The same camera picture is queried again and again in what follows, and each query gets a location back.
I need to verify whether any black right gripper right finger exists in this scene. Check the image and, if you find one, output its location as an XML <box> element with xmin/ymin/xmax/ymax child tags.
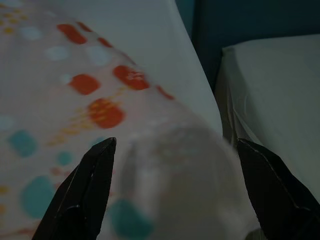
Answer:
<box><xmin>236</xmin><ymin>138</ymin><xmax>320</xmax><ymax>240</ymax></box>

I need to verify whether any beige sheeted bed mattress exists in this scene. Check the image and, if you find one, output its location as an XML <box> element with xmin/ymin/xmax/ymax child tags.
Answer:
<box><xmin>214</xmin><ymin>33</ymin><xmax>320</xmax><ymax>201</ymax></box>

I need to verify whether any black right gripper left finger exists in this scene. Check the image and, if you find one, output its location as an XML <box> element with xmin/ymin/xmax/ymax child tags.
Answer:
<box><xmin>31</xmin><ymin>136</ymin><xmax>117</xmax><ymax>240</ymax></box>

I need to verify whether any pink dotted pillow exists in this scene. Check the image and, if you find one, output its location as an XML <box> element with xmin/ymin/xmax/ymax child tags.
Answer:
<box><xmin>0</xmin><ymin>0</ymin><xmax>262</xmax><ymax>240</ymax></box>

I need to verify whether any blue-grey bed headboard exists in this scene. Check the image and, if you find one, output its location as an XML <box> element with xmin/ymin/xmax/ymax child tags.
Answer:
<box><xmin>191</xmin><ymin>0</ymin><xmax>320</xmax><ymax>91</ymax></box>

